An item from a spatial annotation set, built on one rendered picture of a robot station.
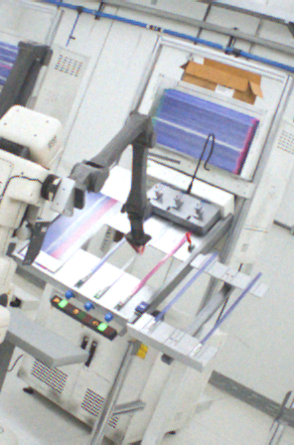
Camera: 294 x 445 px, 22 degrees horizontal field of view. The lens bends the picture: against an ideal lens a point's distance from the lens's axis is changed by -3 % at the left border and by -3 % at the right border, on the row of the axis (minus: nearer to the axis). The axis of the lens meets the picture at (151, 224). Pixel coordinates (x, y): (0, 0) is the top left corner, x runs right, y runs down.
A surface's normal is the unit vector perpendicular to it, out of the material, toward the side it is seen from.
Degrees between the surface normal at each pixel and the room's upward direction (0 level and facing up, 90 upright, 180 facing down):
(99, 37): 90
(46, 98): 90
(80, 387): 90
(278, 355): 90
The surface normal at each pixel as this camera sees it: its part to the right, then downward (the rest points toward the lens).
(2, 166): -0.26, -0.11
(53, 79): 0.78, 0.36
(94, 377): -0.52, -0.07
